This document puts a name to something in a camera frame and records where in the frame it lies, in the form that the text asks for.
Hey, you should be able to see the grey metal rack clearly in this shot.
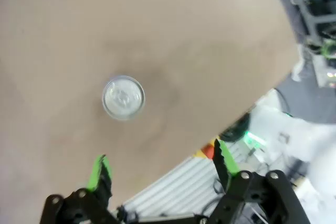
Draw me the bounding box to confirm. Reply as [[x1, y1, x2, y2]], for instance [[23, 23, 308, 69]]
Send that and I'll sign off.
[[267, 0, 336, 88]]

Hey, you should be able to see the silver topped drink can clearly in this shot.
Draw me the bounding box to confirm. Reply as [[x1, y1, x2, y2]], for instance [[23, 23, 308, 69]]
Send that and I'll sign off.
[[101, 74, 145, 121]]

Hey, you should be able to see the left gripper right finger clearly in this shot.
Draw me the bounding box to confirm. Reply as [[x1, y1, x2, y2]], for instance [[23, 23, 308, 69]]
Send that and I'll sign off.
[[207, 139, 310, 224]]

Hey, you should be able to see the red emergency stop button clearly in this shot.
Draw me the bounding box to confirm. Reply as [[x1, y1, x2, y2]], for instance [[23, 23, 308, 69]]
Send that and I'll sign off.
[[201, 143, 215, 159]]

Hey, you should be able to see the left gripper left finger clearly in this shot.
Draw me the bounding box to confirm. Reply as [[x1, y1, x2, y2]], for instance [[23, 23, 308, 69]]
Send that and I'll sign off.
[[39, 155, 119, 224]]

